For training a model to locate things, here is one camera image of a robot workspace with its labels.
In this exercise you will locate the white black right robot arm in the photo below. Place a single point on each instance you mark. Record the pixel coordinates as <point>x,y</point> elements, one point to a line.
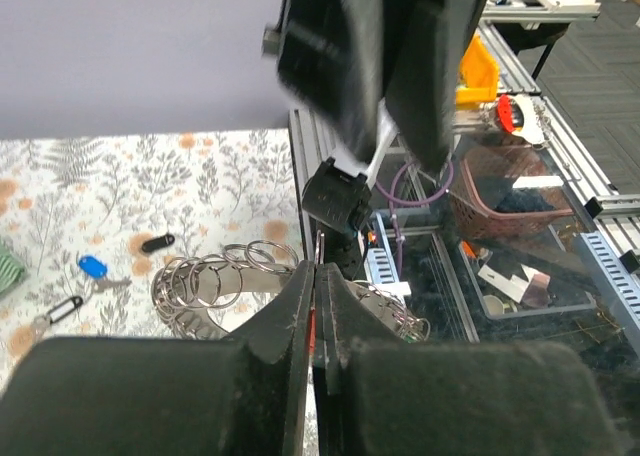
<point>337,196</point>

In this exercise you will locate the green white striped cloth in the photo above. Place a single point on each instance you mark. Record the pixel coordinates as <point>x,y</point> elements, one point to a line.
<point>12,270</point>

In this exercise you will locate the floral tablecloth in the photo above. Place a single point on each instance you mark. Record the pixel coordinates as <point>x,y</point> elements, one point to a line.
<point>104,196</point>

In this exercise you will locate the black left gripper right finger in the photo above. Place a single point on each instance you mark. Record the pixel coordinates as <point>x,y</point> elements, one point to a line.
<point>377,394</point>

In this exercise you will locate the yellow storage bin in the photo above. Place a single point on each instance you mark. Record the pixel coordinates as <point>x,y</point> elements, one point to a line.
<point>478,75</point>

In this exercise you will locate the brown woven basket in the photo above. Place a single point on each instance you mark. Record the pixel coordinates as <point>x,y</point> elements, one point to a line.
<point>506,191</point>

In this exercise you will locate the key with black tag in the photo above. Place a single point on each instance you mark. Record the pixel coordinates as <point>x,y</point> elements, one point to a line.
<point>42,323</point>

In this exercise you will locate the key with red tag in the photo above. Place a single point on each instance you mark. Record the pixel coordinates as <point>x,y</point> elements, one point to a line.
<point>312,332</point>

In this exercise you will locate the black key tag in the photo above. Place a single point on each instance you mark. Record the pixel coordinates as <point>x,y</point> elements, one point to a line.
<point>157,243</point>

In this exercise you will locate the key with blue tag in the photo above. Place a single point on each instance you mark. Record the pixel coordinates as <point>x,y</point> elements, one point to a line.
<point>97,271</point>

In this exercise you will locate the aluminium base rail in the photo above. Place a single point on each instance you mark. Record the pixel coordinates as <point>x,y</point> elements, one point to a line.
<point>524,237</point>

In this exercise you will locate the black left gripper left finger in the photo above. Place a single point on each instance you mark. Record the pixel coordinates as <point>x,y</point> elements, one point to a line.
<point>243,394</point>

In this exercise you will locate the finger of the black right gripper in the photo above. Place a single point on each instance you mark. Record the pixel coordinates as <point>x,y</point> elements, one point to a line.
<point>424,41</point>
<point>329,56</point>

